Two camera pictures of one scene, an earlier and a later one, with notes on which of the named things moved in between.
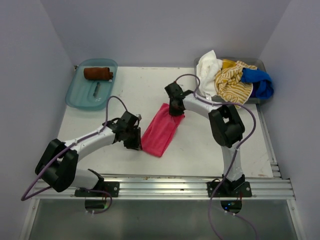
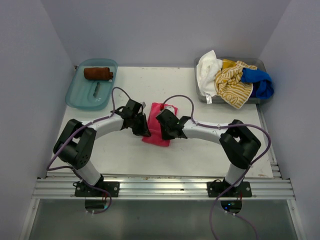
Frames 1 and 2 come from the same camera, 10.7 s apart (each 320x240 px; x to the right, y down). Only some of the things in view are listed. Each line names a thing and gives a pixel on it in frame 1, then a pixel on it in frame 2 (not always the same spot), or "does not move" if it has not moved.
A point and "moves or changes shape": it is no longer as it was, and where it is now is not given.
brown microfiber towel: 98,73 does not move
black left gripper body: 131,139 -> 138,125
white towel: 208,66 does not move
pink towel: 160,131 moves or changes shape
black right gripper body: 173,110 -> 166,135
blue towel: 265,88 does not move
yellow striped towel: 229,87 does not move
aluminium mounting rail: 179,187 does not move
